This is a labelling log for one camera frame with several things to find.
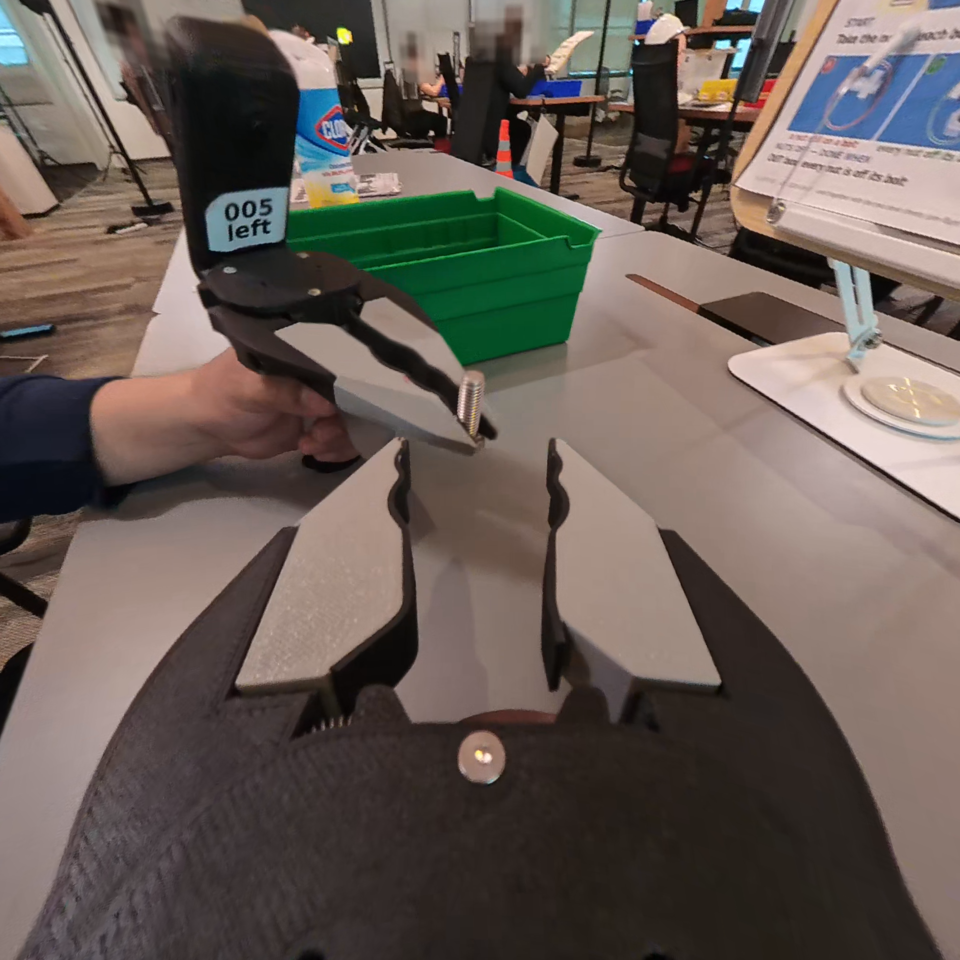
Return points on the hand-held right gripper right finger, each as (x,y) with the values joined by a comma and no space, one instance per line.
(621,600)

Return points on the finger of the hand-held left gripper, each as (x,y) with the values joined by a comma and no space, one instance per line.
(366,382)
(409,337)

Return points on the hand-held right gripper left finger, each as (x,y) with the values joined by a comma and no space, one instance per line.
(337,592)

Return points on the thick silver bolt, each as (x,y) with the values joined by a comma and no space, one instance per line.
(470,405)

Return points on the green plastic bin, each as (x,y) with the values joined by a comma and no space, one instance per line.
(509,300)

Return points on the person's left forearm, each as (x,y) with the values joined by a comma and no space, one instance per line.
(44,442)

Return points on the person's left hand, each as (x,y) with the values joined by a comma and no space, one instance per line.
(210,420)

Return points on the disinfectant wipes canister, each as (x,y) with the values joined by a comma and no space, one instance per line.
(325,142)

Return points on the black floor lamp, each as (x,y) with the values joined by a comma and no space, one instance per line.
(600,74)
(153,210)

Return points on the orange traffic cone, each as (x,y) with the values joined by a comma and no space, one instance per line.
(505,153)

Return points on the white cabinet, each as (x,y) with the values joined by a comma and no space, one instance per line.
(26,176)

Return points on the white hanging sheet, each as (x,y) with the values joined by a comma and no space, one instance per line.
(541,150)

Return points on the white folding stand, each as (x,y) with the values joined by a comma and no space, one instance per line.
(787,375)

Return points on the blue plastic bin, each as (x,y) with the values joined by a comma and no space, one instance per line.
(554,90)

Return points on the black rectangular pad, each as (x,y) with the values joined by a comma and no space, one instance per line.
(772,319)

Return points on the person's black chair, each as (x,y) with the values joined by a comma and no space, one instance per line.
(14,592)

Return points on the black office chair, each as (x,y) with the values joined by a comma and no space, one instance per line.
(656,127)

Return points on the wooden display board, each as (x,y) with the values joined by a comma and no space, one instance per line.
(749,202)

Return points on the yellow box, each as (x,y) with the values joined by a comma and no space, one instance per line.
(716,90)

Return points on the printed instruction sheet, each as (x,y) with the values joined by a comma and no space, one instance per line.
(861,150)

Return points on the large black wall screen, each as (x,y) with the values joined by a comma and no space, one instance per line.
(352,30)

